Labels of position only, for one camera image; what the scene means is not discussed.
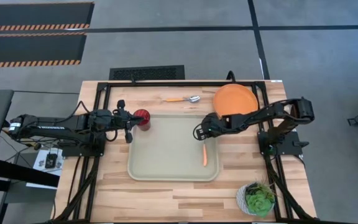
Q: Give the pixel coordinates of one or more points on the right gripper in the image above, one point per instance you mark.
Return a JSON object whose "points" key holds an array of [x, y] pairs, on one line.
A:
{"points": [[211, 123]]}

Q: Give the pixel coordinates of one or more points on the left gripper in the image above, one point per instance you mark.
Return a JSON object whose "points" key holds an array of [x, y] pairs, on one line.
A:
{"points": [[120, 119]]}

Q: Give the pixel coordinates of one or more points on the red faceted cup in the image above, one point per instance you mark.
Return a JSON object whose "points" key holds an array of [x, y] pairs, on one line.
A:
{"points": [[145, 124]]}

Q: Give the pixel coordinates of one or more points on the orange plate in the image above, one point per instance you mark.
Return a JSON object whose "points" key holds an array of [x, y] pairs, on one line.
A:
{"points": [[235, 99]]}

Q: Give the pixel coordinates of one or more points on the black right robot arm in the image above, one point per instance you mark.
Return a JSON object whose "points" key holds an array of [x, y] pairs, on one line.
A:
{"points": [[259, 113]]}

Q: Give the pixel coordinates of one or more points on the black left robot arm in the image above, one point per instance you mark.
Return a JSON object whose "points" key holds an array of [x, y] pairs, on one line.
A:
{"points": [[51, 124]]}

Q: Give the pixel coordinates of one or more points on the beige plastic tray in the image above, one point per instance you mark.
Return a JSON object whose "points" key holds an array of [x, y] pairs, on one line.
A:
{"points": [[166, 149]]}

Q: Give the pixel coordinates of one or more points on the black floor vent grate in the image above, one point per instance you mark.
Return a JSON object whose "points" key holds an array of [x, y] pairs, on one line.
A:
{"points": [[147, 72]]}

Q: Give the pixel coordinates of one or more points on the potted green succulent plant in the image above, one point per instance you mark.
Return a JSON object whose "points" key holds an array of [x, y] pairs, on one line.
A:
{"points": [[259, 199]]}

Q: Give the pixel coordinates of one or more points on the small black device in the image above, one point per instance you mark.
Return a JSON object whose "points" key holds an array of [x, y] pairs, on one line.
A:
{"points": [[50, 160]]}

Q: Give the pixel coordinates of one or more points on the white paper sheet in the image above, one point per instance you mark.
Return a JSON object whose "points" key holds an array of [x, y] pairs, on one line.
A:
{"points": [[39, 174]]}

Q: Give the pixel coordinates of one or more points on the black desk crossbar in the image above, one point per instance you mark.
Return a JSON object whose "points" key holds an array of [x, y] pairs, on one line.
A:
{"points": [[23, 172]]}

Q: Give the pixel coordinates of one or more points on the black hazard-striped floor mat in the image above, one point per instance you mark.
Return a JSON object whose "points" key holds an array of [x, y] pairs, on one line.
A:
{"points": [[36, 14], [30, 48]]}

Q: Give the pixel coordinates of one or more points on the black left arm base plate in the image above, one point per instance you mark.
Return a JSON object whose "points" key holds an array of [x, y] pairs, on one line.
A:
{"points": [[82, 152]]}

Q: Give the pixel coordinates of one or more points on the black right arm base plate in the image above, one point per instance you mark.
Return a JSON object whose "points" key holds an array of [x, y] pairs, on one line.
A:
{"points": [[291, 146]]}

